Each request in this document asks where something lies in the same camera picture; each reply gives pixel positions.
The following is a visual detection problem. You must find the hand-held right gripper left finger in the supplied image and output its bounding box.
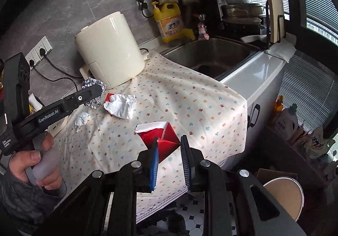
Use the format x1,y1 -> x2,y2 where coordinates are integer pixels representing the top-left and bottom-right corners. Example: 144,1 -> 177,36
53,138 -> 160,236

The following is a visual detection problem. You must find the white cleaner bottle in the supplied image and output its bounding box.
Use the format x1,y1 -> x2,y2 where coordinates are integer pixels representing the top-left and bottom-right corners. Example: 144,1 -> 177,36
275,104 -> 299,139

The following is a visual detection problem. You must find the red paper carton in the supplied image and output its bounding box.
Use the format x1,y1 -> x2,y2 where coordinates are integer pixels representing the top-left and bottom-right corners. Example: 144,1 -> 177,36
135,120 -> 181,166

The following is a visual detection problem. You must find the printed refill bag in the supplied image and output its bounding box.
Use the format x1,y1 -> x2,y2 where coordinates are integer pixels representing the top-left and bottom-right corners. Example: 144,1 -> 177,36
300,127 -> 331,160

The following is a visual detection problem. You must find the wooden cutting board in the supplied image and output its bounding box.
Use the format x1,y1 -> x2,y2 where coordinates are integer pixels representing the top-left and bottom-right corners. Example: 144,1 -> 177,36
260,0 -> 282,44

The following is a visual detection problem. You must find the floral tablecloth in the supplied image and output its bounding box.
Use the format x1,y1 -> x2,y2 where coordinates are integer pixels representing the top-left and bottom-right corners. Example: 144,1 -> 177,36
50,51 -> 248,225

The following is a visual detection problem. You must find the cream air fryer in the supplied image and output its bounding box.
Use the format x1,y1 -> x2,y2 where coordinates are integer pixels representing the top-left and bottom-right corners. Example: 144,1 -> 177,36
74,11 -> 146,89

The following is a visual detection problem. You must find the person's left forearm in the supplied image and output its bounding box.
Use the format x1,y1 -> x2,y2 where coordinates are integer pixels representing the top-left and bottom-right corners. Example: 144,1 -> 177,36
0,170 -> 64,235

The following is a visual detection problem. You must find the silver foil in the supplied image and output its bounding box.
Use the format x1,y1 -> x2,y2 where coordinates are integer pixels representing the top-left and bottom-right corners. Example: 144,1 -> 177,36
82,77 -> 107,108

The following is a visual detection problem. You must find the white dishcloth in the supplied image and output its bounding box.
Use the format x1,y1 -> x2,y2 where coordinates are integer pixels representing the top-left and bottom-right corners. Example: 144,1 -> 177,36
265,40 -> 297,62

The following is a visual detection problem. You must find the white wall socket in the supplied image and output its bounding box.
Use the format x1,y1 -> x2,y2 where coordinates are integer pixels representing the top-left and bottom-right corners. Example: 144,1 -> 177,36
34,36 -> 52,55
26,48 -> 37,70

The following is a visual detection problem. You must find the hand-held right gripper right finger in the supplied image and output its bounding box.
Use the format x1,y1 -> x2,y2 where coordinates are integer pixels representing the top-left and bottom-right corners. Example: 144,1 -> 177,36
180,135 -> 307,236

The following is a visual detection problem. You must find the orange cap bottle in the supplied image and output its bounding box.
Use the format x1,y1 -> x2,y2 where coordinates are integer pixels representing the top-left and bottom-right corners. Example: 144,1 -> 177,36
273,95 -> 286,121

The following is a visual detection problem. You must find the black cabinet handle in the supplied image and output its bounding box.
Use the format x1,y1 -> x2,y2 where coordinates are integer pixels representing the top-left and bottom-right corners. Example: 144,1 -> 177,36
248,104 -> 261,129

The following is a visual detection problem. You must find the steel pot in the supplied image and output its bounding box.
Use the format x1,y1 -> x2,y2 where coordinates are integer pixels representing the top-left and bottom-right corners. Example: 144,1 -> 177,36
221,3 -> 265,18

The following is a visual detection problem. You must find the red and white wrapper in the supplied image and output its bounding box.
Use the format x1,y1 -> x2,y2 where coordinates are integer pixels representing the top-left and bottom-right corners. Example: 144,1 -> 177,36
104,93 -> 137,120

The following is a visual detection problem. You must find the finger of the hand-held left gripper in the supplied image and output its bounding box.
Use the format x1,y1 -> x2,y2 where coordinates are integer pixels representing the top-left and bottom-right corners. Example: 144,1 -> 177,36
62,83 -> 104,117

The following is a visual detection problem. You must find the steel sink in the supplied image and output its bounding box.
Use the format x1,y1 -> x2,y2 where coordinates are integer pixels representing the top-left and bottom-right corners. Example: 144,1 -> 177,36
162,37 -> 261,80

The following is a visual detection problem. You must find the round white waste bin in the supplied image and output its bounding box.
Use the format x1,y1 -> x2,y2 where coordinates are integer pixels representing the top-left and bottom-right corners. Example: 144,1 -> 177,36
262,176 -> 305,222

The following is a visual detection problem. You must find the small white crumpled tissue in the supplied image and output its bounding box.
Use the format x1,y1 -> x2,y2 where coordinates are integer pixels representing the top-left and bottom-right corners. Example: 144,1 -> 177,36
74,112 -> 91,128

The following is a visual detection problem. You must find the person's left hand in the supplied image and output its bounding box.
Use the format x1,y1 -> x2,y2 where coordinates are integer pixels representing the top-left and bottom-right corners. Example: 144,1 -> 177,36
7,132 -> 63,192

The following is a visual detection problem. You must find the black power cable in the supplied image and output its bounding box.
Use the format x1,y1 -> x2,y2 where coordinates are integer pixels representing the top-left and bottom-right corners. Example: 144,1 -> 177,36
29,59 -> 80,88
39,48 -> 82,80

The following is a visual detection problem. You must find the yellow detergent bottle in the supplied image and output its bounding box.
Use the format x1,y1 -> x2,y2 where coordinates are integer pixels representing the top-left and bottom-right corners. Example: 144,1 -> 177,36
151,1 -> 196,44

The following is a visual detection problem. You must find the small pink bottle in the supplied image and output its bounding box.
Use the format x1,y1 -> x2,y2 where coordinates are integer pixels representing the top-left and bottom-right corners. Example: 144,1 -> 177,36
197,14 -> 211,41

